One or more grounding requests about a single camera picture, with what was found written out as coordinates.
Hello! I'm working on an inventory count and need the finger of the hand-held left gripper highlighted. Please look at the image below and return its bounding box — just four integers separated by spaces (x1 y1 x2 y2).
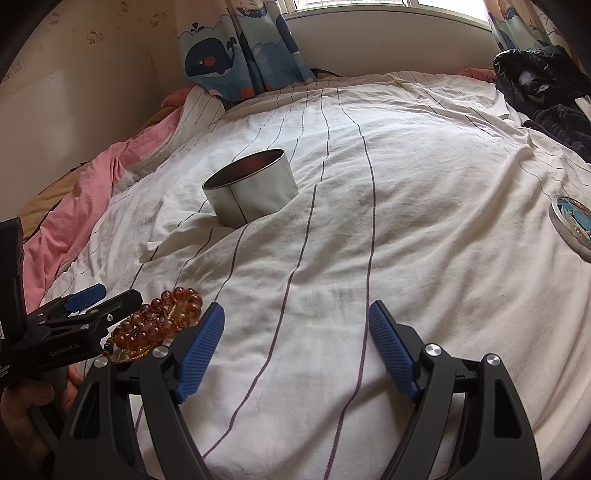
39 289 144 331
26 283 108 320

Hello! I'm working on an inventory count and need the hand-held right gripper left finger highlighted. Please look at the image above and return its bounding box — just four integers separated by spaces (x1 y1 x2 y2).
60 302 226 480

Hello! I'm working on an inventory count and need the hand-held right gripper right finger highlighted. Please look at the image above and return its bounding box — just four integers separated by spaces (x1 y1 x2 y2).
368 300 542 480

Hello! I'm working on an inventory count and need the small amber bead bracelet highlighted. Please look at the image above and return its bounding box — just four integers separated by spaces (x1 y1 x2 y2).
102 311 167 365

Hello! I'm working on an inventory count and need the large amber bead bracelet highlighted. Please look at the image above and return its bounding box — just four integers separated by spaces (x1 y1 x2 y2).
148 285 205 340

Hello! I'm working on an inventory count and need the round silver tin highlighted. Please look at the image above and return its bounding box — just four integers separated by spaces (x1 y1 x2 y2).
202 148 300 229

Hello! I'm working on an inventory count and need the person's left hand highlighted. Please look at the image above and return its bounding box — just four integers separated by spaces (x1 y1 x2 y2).
0 364 84 467

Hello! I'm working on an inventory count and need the tan bed sheet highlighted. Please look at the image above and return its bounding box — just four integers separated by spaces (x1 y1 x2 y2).
21 161 95 243

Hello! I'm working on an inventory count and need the pink blanket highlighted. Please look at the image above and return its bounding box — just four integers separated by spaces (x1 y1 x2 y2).
21 85 195 315

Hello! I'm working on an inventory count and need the white striped blanket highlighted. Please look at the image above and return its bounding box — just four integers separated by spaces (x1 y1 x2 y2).
34 69 591 480

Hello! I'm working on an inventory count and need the round printed tin lid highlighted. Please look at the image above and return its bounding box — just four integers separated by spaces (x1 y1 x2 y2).
549 196 591 265

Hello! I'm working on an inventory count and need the blue whale print curtain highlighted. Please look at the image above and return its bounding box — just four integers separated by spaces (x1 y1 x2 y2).
178 0 317 102

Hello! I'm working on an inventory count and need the dark knit garment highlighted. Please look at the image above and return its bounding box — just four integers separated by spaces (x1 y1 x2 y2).
522 104 591 163

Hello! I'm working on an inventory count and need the black shiny jacket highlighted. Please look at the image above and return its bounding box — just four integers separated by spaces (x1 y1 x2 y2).
493 45 591 125

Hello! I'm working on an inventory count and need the peach and blue curtain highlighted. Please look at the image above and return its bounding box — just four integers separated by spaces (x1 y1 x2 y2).
482 0 555 54

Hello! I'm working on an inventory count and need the window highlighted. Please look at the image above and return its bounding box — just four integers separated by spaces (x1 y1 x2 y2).
240 0 490 21

